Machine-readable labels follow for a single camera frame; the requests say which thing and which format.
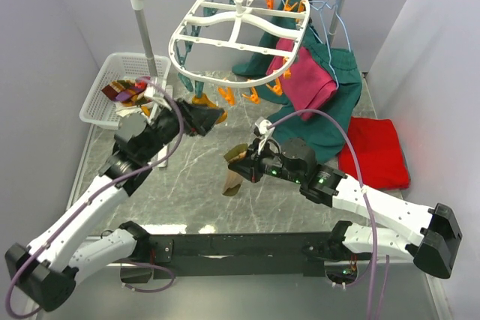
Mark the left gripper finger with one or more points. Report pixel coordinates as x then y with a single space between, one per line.
203 120
186 107

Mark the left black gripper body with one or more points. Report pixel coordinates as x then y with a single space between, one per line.
166 127

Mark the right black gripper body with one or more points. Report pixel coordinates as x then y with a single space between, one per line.
264 161

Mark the yellow sock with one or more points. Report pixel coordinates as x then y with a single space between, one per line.
203 100

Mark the orange clothespin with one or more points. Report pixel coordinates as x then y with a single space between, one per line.
252 96
228 95

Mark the white sock black stripes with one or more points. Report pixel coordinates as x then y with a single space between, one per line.
126 111

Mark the maroon orange striped sock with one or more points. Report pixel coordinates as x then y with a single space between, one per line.
112 89

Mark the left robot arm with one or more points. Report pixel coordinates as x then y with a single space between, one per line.
53 264

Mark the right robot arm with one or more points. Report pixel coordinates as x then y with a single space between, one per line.
429 237

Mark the white round clip hanger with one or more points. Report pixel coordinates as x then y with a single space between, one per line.
215 24

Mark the white plastic basket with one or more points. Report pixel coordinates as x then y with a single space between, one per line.
97 109

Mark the pink garment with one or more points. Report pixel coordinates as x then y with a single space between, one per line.
305 84

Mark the green garment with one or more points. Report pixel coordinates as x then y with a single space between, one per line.
320 129

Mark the black base bar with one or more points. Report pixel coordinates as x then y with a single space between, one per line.
189 255

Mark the red folded cloth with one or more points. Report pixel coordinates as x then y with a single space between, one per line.
380 157

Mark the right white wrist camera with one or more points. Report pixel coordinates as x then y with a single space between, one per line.
263 129

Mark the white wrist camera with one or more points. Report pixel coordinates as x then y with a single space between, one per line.
263 129
151 86

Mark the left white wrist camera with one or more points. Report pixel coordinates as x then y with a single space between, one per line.
151 86

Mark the light blue wire hanger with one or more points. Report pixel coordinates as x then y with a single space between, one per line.
335 7

